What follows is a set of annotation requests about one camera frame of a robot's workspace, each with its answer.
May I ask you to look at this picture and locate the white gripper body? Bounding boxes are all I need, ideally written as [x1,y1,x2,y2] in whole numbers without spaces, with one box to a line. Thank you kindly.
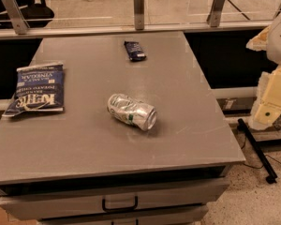
[267,12,281,65]

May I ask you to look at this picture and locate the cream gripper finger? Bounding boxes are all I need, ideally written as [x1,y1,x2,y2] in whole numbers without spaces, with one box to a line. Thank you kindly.
[248,66,281,130]
[246,26,271,52]

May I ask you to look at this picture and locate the dark blue rxbar wrapper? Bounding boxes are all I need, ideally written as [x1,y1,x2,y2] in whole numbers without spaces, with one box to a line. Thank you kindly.
[124,41,146,62]

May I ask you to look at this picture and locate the black floor stand bar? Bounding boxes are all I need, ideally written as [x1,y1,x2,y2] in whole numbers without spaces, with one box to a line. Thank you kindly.
[238,118,277,184]

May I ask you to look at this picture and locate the crushed silver green can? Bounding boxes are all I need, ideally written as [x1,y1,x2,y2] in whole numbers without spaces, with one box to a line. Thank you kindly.
[107,94,157,131]

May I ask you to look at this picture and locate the grey lower drawer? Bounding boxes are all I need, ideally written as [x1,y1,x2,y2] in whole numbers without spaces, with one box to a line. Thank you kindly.
[37,205,208,225]

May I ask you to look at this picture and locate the grey drawer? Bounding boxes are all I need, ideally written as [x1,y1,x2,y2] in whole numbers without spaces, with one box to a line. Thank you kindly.
[0,178,229,220]
[37,205,208,225]

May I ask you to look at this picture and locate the glass railing panel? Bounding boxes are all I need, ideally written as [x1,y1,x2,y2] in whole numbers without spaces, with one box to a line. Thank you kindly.
[0,0,281,30]

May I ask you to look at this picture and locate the blue kettle chips bag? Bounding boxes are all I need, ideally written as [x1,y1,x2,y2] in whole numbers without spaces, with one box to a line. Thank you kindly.
[4,63,64,117]

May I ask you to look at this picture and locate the black office chair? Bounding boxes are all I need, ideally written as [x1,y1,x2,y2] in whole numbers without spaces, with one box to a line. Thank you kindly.
[0,0,54,29]

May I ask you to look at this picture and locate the grey upper drawer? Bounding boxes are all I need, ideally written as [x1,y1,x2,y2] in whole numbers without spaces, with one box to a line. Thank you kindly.
[0,178,229,220]

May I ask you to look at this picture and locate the right metal glass bracket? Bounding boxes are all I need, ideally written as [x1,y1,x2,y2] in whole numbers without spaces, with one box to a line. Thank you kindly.
[207,0,225,27]

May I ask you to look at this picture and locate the metal glass bracket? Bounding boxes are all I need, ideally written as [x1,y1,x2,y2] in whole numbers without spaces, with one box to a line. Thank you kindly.
[207,0,225,27]
[1,0,30,35]
[133,0,144,30]

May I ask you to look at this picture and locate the middle metal glass bracket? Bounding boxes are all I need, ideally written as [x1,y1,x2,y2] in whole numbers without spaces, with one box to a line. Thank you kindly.
[133,0,144,30]

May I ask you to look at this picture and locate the black drawer handle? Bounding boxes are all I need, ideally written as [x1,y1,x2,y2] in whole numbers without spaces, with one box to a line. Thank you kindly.
[101,196,139,213]

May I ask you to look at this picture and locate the left metal glass bracket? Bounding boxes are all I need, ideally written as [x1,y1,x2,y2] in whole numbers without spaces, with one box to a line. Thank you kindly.
[1,0,30,35]

